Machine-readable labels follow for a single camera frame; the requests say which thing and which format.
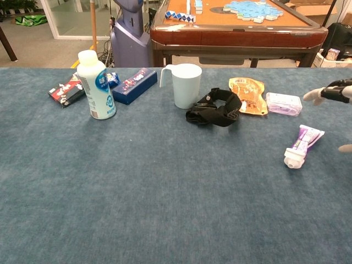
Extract white plastic basket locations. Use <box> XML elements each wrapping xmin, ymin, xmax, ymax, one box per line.
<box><xmin>312</xmin><ymin>48</ymin><xmax>352</xmax><ymax>68</ymax></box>

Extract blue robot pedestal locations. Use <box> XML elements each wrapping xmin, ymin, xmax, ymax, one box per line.
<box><xmin>110</xmin><ymin>0</ymin><xmax>152</xmax><ymax>68</ymax></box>

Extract blue white snake puzzle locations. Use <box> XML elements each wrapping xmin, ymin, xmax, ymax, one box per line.
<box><xmin>164</xmin><ymin>10</ymin><xmax>196</xmax><ymax>23</ymax></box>

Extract green bag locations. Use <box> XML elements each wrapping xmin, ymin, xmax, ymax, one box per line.
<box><xmin>15</xmin><ymin>15</ymin><xmax>48</xmax><ymax>28</ymax></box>

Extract white bottle blue label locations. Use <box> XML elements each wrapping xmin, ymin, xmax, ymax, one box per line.
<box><xmin>76</xmin><ymin>49</ymin><xmax>117</xmax><ymax>120</ymax></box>

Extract blue mahjong tile pile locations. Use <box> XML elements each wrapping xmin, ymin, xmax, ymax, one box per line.
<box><xmin>222</xmin><ymin>0</ymin><xmax>284</xmax><ymax>24</ymax></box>

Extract black tripod stand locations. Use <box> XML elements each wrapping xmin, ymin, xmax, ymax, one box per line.
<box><xmin>322</xmin><ymin>0</ymin><xmax>338</xmax><ymax>28</ymax></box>

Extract orange snack pouch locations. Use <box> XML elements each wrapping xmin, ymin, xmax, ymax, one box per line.
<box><xmin>228</xmin><ymin>77</ymin><xmax>269</xmax><ymax>116</ymax></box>

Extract tangled black floor cables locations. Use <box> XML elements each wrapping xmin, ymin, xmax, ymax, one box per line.
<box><xmin>97</xmin><ymin>38</ymin><xmax>115</xmax><ymax>68</ymax></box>

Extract light blue plastic cup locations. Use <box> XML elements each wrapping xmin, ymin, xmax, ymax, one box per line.
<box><xmin>159</xmin><ymin>63</ymin><xmax>203</xmax><ymax>110</ymax></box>

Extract black bag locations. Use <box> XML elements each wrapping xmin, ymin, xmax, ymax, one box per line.
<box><xmin>321</xmin><ymin>22</ymin><xmax>352</xmax><ymax>60</ymax></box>

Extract cardboard box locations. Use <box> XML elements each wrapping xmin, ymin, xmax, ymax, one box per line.
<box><xmin>285</xmin><ymin>0</ymin><xmax>338</xmax><ymax>27</ymax></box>

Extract dark blue long box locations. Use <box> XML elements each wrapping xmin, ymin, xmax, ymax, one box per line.
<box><xmin>112</xmin><ymin>67</ymin><xmax>158</xmax><ymax>106</ymax></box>

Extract wooden pole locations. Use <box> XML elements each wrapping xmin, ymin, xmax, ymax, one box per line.
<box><xmin>90</xmin><ymin>0</ymin><xmax>98</xmax><ymax>53</ymax></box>

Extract black red snack box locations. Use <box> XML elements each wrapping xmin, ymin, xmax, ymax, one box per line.
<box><xmin>48</xmin><ymin>71</ymin><xmax>86</xmax><ymax>108</ymax></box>

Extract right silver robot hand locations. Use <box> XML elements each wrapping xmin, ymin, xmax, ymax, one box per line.
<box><xmin>303</xmin><ymin>79</ymin><xmax>352</xmax><ymax>153</ymax></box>

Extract small blue snack packet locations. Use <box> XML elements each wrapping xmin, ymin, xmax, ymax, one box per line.
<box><xmin>106</xmin><ymin>71</ymin><xmax>122</xmax><ymax>89</ymax></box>

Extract black strap headband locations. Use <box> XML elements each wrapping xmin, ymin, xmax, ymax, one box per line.
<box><xmin>185</xmin><ymin>87</ymin><xmax>243</xmax><ymax>128</ymax></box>

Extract brown mahjong table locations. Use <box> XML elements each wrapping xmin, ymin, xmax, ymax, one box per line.
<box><xmin>150</xmin><ymin>0</ymin><xmax>329</xmax><ymax>68</ymax></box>

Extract dark wooden table leg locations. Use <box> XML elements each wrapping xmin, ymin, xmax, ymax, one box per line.
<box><xmin>0</xmin><ymin>26</ymin><xmax>18</xmax><ymax>62</ymax></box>

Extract blue carpeted table surface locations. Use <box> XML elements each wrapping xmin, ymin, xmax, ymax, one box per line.
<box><xmin>0</xmin><ymin>67</ymin><xmax>352</xmax><ymax>264</ymax></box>

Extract purple white toothpaste tube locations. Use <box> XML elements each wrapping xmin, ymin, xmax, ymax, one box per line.
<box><xmin>283</xmin><ymin>124</ymin><xmax>326</xmax><ymax>169</ymax></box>

